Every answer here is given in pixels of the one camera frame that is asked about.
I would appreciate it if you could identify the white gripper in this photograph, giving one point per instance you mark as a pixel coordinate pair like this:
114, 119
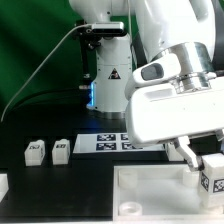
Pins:
157, 114

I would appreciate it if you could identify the white square tabletop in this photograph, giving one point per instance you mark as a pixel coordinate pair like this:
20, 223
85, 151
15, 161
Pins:
156, 194

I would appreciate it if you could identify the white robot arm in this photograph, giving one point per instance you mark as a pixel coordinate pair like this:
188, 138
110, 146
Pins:
155, 28

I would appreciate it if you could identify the white sheet with markers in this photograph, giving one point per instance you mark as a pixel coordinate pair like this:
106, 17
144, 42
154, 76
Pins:
108, 142

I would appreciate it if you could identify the white obstacle block left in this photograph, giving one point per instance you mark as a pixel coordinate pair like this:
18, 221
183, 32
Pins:
3, 186

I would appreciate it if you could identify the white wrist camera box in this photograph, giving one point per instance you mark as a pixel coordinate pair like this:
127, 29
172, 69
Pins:
157, 72

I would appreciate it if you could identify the black camera on stand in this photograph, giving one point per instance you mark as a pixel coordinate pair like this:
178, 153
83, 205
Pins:
89, 37

